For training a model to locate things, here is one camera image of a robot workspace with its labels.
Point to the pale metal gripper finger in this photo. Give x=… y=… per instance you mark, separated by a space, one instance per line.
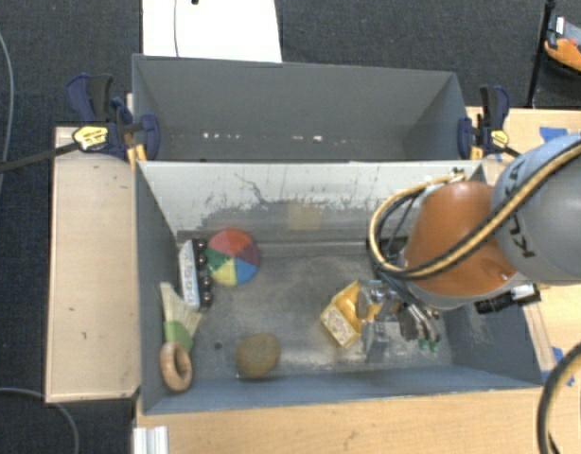
x=365 y=306
x=375 y=343

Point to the yellow box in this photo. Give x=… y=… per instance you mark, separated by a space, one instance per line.
x=340 y=317

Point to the multicoloured ball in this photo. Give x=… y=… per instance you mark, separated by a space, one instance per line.
x=234 y=256

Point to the white packet with black balls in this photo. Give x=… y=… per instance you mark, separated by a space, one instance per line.
x=192 y=277

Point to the grey metal bin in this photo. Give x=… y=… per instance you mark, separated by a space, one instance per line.
x=290 y=111

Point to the pale wood board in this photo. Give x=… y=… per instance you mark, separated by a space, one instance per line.
x=92 y=272

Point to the black cylinder on white bracket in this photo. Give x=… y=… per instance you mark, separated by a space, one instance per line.
x=501 y=302

